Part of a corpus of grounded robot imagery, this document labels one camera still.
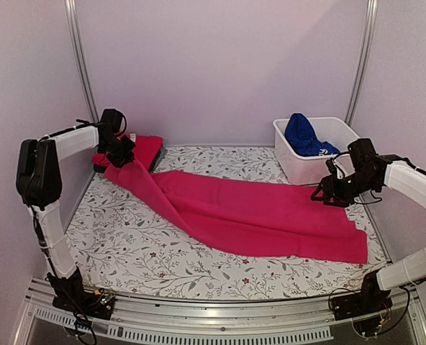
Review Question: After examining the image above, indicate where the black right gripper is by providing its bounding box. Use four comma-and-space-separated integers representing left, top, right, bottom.
312, 170, 379, 208

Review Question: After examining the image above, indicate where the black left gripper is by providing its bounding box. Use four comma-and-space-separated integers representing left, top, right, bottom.
100, 134, 137, 168

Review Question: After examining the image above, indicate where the magenta t-shirt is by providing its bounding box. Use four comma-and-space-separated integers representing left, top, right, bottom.
92, 134, 163, 173

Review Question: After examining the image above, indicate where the pink garment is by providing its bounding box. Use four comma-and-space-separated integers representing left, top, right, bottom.
104, 161, 368, 264

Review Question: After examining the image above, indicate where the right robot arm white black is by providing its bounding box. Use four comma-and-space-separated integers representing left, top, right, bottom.
311, 154, 426, 320

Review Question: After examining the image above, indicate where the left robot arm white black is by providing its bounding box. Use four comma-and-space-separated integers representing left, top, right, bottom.
16, 109, 135, 320

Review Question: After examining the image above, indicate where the white plastic laundry bin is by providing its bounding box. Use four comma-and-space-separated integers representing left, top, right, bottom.
273, 117, 360, 185

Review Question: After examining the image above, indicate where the grey folded garment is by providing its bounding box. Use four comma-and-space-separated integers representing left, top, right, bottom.
150, 145, 166, 173

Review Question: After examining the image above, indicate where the blue garment in bin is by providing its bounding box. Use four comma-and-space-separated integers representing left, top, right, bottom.
284, 113, 340, 157

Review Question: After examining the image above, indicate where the floral patterned table cloth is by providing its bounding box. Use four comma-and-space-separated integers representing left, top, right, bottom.
63, 144, 390, 301

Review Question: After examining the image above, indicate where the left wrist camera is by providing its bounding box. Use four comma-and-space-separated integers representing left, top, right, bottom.
100, 109, 127, 136

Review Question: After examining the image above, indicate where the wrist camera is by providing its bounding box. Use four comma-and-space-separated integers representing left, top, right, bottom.
100, 109, 127, 136
325, 138, 376, 177

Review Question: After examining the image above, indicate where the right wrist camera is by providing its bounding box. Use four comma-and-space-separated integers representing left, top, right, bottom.
325, 138, 376, 177

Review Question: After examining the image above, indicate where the aluminium front rail base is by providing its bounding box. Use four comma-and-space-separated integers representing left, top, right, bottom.
14, 278, 426, 344

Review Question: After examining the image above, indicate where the aluminium frame post left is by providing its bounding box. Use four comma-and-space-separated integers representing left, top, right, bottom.
63, 0, 99, 122

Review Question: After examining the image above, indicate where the aluminium frame post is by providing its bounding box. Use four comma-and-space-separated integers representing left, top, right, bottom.
63, 0, 99, 122
344, 0, 379, 127

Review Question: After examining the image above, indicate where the aluminium frame post right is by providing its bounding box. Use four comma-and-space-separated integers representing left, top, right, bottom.
344, 0, 379, 127

